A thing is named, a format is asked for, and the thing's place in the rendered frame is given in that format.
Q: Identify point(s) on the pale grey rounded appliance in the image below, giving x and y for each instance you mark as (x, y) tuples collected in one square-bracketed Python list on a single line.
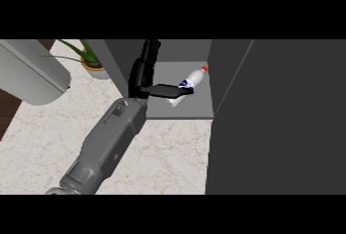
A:
[(32, 73)]

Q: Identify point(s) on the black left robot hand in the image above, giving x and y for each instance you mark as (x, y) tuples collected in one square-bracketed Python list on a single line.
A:
[(143, 76)]

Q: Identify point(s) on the white water bottle red cap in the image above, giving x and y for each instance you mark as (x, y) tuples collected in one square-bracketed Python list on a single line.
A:
[(194, 78)]

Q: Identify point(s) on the grey open cabinet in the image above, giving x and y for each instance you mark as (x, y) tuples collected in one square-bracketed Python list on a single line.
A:
[(181, 111)]

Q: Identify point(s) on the green potted plant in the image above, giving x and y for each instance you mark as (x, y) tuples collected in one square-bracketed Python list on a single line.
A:
[(91, 59)]

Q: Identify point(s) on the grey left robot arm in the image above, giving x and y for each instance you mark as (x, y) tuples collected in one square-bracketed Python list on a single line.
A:
[(113, 137)]

